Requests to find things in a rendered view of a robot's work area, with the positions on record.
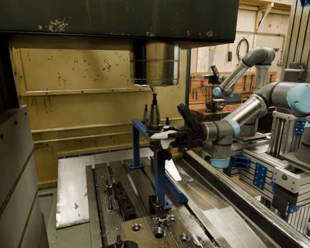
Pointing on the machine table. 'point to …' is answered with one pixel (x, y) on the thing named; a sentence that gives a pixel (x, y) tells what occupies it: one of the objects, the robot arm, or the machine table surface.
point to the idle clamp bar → (127, 215)
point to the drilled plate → (146, 241)
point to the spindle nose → (154, 63)
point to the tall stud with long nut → (109, 196)
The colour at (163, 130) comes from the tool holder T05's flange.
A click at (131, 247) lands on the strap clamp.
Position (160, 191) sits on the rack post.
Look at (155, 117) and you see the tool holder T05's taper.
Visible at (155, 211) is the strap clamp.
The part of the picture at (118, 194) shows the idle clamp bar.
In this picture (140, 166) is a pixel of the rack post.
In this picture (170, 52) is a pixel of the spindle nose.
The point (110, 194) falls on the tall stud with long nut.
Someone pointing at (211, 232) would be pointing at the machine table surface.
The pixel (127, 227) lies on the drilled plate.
